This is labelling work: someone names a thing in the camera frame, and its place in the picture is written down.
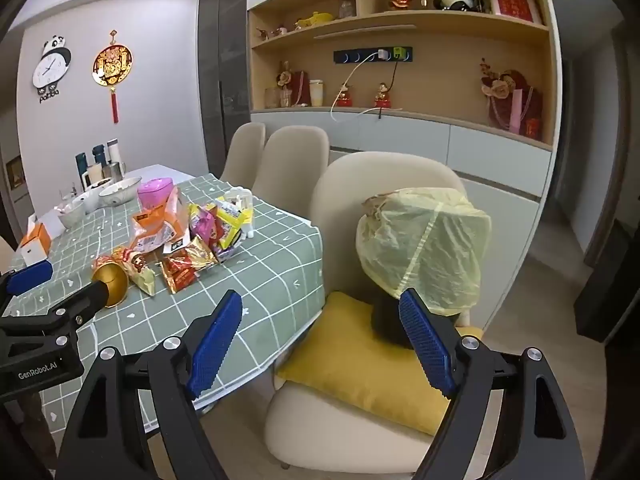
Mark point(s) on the white bottle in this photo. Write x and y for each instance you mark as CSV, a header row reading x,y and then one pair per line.
x,y
113,150

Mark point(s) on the orange white box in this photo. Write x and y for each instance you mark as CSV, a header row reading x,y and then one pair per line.
x,y
35,245

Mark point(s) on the red gold snack packet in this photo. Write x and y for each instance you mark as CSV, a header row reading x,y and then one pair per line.
x,y
187,265

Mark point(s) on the beige dining chair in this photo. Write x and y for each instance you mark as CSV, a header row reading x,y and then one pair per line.
x,y
292,160
245,150
340,190

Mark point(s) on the red yellow snack packet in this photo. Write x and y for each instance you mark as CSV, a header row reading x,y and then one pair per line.
x,y
137,270

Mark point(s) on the black waste bin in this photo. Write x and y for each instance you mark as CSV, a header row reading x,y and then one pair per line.
x,y
387,320

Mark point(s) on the pink snack packet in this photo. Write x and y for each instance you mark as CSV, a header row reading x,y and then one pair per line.
x,y
205,225

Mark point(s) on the dark blue bottle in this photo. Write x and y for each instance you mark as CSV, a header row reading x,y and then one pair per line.
x,y
98,155

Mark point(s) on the black power strip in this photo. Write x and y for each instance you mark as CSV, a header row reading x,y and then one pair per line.
x,y
350,56

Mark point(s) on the small wall picture frame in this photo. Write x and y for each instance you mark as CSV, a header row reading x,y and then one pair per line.
x,y
15,172

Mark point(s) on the metal cup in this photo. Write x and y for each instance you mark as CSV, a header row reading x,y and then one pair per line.
x,y
116,171

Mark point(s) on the clear glass jar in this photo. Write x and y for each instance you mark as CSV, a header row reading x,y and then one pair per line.
x,y
272,98

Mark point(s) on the green charger plug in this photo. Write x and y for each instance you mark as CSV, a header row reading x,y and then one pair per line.
x,y
398,52

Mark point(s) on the green checked tablecloth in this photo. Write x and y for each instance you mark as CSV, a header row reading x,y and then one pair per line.
x,y
260,270

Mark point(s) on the large patterned bowl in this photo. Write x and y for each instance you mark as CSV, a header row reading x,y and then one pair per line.
x,y
120,192

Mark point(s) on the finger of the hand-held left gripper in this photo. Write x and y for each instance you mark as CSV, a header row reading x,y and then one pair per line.
x,y
30,277
85,300

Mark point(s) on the orange snack packet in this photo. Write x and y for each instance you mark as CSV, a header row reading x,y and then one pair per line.
x,y
155,227

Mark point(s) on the cream tumbler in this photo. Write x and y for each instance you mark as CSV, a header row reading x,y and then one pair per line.
x,y
316,93

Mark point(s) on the small red figurine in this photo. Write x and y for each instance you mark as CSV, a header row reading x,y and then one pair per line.
x,y
382,96
345,96

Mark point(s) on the glass storage jar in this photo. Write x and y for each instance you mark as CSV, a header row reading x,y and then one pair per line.
x,y
347,7

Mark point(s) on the yellow seat cushion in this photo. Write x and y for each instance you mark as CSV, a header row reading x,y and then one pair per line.
x,y
360,360

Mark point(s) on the panda wall clock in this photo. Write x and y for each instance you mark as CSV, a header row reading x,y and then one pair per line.
x,y
51,67

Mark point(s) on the white charger plug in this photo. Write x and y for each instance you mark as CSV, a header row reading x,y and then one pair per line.
x,y
383,54

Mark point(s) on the red framed picture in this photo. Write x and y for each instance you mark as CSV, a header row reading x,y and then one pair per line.
x,y
514,2

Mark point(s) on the red gift bag with flowers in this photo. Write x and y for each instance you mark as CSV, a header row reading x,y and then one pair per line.
x,y
297,87

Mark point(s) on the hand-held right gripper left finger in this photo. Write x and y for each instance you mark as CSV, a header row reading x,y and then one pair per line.
x,y
215,345

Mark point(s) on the dark teal bottle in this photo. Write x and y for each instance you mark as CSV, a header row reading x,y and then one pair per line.
x,y
81,165

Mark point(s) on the wooden wall shelf unit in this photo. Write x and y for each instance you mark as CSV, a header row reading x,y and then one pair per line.
x,y
440,85

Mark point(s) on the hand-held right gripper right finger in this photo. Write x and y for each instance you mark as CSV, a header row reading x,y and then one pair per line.
x,y
427,345

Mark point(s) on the small red box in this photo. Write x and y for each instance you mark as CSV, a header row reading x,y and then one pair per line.
x,y
533,129

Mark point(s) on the red gold hanging ornament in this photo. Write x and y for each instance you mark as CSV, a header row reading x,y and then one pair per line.
x,y
112,65

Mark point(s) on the white sideboard cabinet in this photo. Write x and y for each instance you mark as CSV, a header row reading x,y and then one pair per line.
x,y
425,135

